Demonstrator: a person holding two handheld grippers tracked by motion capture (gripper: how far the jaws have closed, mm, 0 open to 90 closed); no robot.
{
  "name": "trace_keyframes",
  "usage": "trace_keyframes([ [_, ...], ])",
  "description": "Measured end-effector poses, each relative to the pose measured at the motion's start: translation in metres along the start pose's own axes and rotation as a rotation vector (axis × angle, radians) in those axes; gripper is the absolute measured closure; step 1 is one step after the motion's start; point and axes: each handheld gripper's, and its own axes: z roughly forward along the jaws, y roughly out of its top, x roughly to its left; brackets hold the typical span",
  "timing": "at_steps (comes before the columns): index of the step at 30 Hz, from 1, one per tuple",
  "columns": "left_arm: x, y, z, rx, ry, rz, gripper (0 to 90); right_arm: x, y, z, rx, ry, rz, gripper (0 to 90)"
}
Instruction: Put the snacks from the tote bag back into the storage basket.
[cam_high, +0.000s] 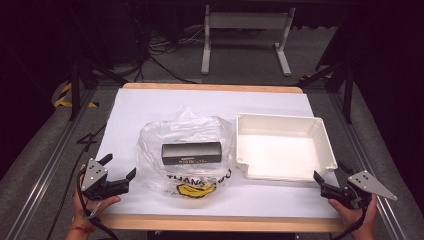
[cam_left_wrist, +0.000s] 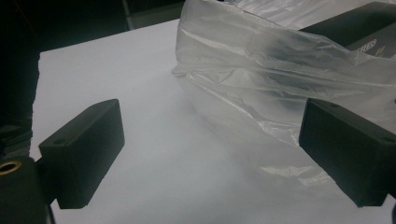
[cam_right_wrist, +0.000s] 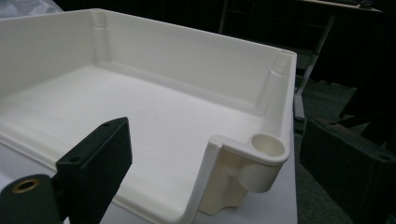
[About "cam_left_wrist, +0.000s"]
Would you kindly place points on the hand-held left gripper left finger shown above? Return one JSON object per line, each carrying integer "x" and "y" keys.
{"x": 81, "y": 155}

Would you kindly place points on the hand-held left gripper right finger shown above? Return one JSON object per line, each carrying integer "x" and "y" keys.
{"x": 348, "y": 155}

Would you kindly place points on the clear plastic bag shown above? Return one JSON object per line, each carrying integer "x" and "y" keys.
{"x": 249, "y": 77}

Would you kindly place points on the dark box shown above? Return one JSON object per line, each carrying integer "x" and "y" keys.
{"x": 361, "y": 28}

